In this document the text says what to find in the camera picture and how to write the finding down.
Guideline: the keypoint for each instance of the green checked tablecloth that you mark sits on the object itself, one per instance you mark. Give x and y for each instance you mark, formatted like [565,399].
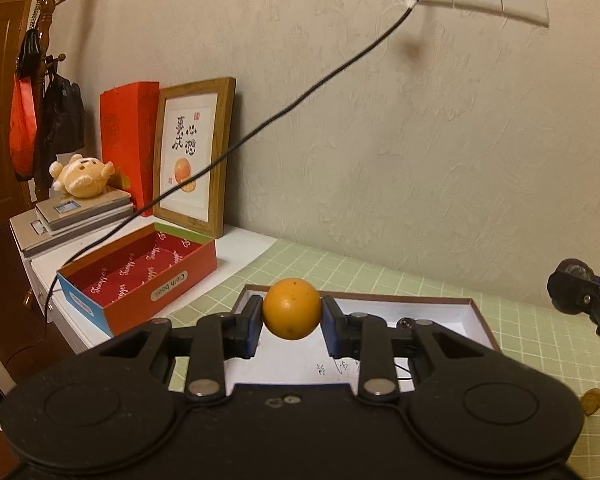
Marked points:
[430,270]

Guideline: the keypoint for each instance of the yellow plush toy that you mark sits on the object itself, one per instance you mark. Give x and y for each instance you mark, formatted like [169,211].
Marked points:
[82,175]

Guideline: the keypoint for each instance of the small black bag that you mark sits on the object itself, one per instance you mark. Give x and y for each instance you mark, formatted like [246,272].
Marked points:
[30,55]

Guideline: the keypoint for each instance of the red open cardboard box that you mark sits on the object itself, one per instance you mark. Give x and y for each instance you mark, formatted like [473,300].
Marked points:
[145,270]

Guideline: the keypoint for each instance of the wooden coat rack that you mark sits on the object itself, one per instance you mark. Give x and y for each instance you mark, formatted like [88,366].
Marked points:
[42,15]

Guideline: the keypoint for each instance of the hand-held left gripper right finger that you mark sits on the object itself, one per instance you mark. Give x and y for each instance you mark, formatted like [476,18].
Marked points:
[330,332]

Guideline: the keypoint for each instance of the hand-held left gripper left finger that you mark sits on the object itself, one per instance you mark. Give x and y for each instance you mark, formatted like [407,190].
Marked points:
[252,330]

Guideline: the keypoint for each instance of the small brown fruit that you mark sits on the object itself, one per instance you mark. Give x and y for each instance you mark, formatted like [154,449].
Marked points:
[592,402]

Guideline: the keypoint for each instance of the large silver digital scale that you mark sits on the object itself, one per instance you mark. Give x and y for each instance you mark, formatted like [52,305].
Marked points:
[35,238]

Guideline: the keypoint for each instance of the red bag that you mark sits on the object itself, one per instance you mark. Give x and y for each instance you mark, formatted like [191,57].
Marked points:
[22,125]

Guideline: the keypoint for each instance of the wooden framed calligraphy picture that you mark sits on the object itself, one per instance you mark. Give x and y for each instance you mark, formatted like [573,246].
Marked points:
[195,155]

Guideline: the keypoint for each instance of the small silver digital scale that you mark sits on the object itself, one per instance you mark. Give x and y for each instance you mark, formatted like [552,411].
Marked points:
[80,208]

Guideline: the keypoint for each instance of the red paper envelope box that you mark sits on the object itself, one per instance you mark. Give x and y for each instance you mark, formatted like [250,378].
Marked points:
[127,150]

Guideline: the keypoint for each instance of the shallow white cardboard box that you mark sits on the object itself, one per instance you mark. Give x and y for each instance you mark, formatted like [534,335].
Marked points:
[445,315]

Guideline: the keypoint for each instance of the large orange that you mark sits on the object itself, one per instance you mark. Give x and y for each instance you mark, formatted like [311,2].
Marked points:
[292,308]

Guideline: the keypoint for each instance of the large black bag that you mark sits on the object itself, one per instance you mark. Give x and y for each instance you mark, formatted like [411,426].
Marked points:
[62,115]

